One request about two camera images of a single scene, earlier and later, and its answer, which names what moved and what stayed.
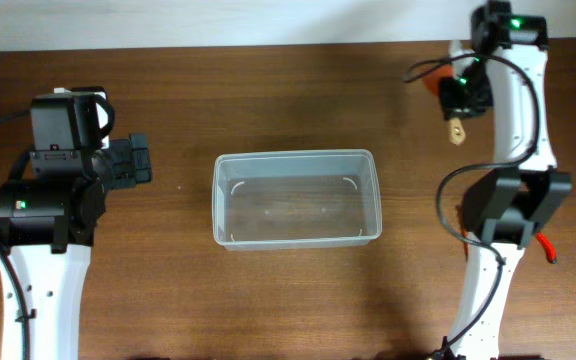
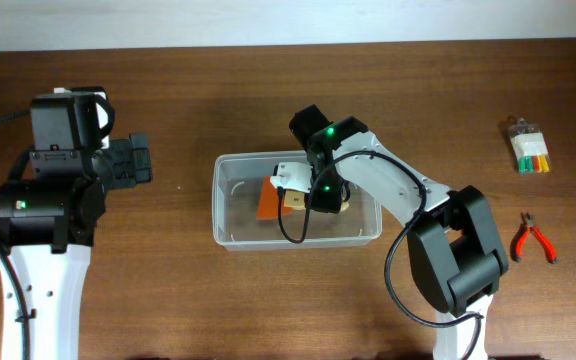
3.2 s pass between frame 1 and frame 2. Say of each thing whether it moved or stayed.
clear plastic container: stayed
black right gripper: moved
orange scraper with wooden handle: moved
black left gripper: stayed
